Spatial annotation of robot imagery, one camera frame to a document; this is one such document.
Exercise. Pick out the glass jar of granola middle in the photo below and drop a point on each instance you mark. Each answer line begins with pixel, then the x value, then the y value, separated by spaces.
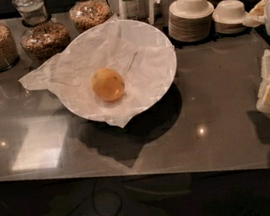
pixel 42 37

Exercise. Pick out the glass jar of cereal right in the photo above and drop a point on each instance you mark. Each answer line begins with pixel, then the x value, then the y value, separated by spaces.
pixel 86 14

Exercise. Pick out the tall stack of paper bowls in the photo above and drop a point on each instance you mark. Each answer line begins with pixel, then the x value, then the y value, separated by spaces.
pixel 190 20

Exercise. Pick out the short stack of paper bowls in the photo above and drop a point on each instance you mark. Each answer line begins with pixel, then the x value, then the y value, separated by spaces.
pixel 228 17

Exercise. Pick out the white crumpled paper liner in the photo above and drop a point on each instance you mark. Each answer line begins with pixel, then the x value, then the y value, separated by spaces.
pixel 78 68

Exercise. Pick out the white bowl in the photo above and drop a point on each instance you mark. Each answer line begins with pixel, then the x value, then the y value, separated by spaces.
pixel 147 40

